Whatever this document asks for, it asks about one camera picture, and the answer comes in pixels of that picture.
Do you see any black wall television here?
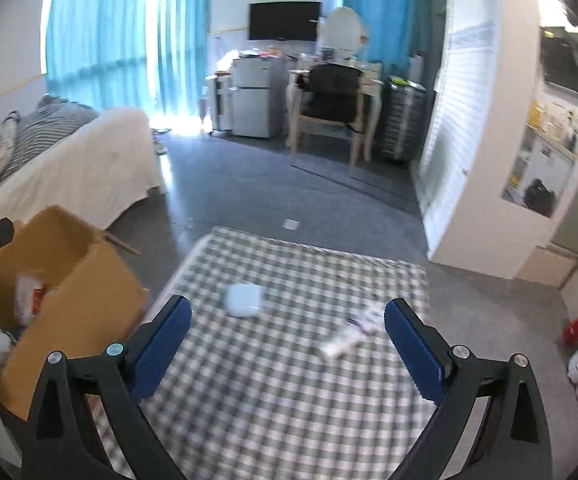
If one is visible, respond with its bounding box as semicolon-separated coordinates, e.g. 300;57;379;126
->
248;1;322;42

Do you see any white red packet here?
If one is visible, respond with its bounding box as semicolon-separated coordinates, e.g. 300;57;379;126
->
15;272;47;322

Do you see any wooden chair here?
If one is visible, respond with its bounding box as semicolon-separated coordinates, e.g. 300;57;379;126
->
289;65;376;167

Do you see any blue window curtain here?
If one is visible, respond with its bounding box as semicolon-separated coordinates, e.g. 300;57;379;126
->
44;0;160;111
341;0;434;82
158;0;214;118

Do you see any white slatted wardrobe door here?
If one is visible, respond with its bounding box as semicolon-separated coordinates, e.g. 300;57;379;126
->
416;17;500;261

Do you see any round white mirror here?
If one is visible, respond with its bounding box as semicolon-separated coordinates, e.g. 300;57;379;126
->
325;6;370;59

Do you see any white wrapper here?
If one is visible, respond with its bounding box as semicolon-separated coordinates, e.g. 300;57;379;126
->
319;302;387;361

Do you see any checked grey quilt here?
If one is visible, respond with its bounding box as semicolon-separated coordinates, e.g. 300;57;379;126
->
5;95;100;182

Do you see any silver small fridge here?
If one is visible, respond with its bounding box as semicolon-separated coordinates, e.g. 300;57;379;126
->
228;57;288;140

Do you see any dark round object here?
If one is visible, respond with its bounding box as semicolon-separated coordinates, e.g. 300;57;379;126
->
524;178;558;217

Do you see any bed with white sheet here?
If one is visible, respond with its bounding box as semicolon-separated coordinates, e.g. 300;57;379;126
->
0;106;166;241

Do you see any brown cardboard box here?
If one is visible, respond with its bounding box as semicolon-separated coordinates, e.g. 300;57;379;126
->
0;205;152;421

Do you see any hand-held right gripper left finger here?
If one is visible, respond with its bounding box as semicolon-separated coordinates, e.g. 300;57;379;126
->
21;295;193;480

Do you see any small white case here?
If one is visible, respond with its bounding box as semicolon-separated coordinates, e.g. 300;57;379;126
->
221;283;264;319

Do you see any grey white plaid cloth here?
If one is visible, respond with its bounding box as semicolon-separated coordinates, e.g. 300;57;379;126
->
94;226;437;480

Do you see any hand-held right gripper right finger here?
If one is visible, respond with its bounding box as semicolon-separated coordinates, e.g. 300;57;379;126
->
384;298;554;480

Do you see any white suitcase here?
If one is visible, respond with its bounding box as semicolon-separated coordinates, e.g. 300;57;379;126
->
211;75;234;133

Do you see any white dressing table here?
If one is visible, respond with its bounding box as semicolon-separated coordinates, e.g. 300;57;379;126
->
288;59;386;162

